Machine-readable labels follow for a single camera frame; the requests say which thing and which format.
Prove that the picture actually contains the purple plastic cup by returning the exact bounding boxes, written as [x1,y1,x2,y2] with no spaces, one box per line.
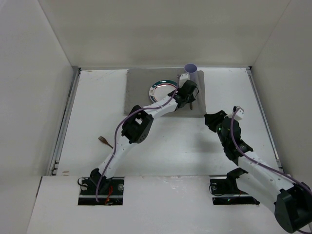
[184,63,198,84]

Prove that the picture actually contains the white plate with green rim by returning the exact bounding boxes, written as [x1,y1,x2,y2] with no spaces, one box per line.
[149,79,177,103]

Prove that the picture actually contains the grey cloth placemat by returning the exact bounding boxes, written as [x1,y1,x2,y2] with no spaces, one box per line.
[124,68,206,118]

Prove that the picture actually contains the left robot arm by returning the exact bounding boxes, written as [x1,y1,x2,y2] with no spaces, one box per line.
[88,80,198,193]

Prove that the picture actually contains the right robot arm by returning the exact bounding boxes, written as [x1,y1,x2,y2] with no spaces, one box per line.
[204,106,312,234]

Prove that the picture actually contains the brown wooden fork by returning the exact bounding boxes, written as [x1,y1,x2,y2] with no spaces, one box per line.
[98,136,113,149]

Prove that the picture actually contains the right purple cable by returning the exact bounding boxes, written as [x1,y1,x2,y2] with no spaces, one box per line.
[230,108,312,234]

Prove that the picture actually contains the purple cable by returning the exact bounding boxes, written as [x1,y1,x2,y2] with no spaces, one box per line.
[95,75,182,203]
[230,108,312,234]

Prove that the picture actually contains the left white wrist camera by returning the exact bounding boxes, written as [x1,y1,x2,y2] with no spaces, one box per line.
[178,73,190,87]

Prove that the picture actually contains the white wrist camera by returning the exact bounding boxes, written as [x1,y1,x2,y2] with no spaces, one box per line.
[178,73,190,87]
[232,106,244,121]

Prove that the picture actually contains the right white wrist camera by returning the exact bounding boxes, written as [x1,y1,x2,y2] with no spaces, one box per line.
[232,106,244,121]

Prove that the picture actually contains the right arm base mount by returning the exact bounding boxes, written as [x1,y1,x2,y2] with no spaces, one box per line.
[209,168,260,205]

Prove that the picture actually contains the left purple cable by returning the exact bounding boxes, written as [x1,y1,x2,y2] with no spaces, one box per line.
[95,75,182,203]

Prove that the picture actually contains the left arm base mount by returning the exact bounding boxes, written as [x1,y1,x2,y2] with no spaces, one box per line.
[78,177,125,206]

